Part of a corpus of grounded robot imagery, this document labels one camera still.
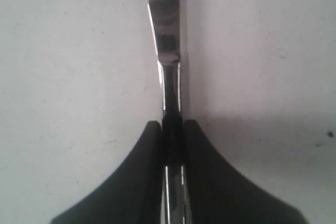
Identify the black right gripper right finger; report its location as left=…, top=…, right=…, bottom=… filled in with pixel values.
left=183, top=120, right=307, bottom=223

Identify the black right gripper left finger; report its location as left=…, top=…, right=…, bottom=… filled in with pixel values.
left=52, top=121, right=163, bottom=223

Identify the steel table knife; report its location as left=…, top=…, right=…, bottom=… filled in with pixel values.
left=148, top=0, right=187, bottom=223

